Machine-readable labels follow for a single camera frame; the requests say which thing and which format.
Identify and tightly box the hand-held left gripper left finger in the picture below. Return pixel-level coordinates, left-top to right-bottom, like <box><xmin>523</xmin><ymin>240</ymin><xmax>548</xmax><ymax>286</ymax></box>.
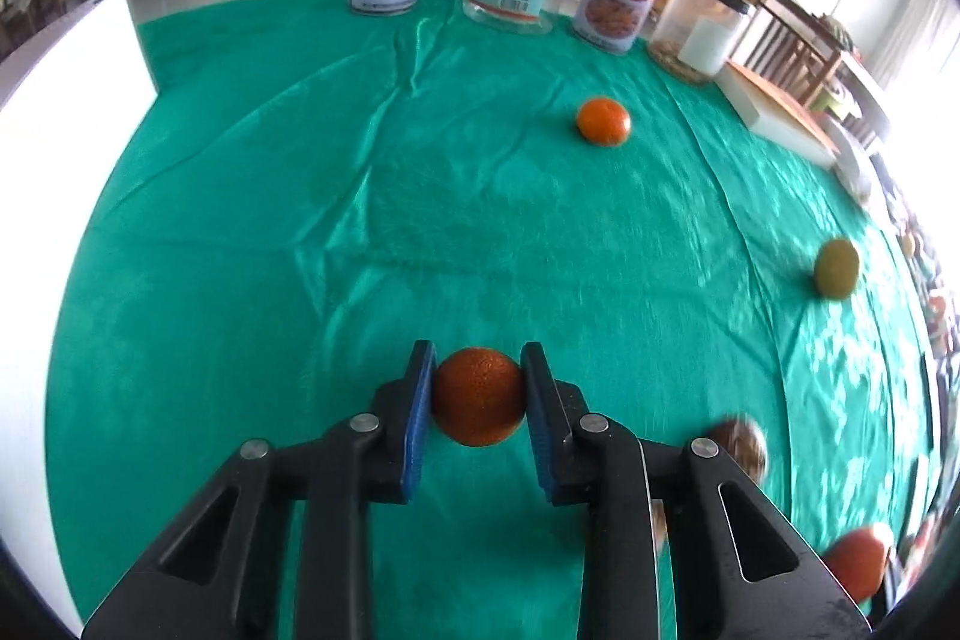
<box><xmin>81</xmin><ymin>340</ymin><xmax>440</xmax><ymax>640</ymax></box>

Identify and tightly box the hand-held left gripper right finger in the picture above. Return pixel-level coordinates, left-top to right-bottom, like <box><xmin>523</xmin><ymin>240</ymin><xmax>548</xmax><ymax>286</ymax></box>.
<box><xmin>520</xmin><ymin>341</ymin><xmax>875</xmax><ymax>640</ymax></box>

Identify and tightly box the orange tangerine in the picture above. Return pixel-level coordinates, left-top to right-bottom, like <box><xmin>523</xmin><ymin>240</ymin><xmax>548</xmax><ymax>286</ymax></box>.
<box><xmin>431</xmin><ymin>346</ymin><xmax>527</xmax><ymax>447</ymax></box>
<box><xmin>576</xmin><ymin>96</ymin><xmax>632</xmax><ymax>148</ymax></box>

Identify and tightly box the green-orange tangerine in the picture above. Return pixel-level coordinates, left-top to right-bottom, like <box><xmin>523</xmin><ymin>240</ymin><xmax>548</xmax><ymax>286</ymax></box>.
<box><xmin>814</xmin><ymin>237</ymin><xmax>861</xmax><ymax>301</ymax></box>

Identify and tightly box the red apple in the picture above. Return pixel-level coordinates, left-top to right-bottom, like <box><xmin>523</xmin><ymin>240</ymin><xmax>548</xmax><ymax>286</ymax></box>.
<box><xmin>823</xmin><ymin>524</ymin><xmax>895</xmax><ymax>602</ymax></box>

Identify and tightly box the white foam board brown top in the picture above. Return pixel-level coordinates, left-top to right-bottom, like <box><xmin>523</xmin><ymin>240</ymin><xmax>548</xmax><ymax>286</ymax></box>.
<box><xmin>714</xmin><ymin>61</ymin><xmax>841</xmax><ymax>170</ymax></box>

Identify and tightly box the white plastic bag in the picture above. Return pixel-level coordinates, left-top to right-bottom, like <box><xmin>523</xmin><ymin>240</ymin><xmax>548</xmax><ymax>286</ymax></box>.
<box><xmin>832</xmin><ymin>115</ymin><xmax>893</xmax><ymax>206</ymax></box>

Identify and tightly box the clear jar black lid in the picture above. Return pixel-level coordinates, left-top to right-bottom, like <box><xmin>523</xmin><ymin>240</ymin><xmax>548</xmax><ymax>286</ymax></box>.
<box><xmin>649</xmin><ymin>0</ymin><xmax>757</xmax><ymax>85</ymax></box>

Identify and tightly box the wooden railing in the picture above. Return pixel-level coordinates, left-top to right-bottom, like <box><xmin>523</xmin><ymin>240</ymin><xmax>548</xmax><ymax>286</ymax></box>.
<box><xmin>731</xmin><ymin>0</ymin><xmax>863</xmax><ymax>109</ymax></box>

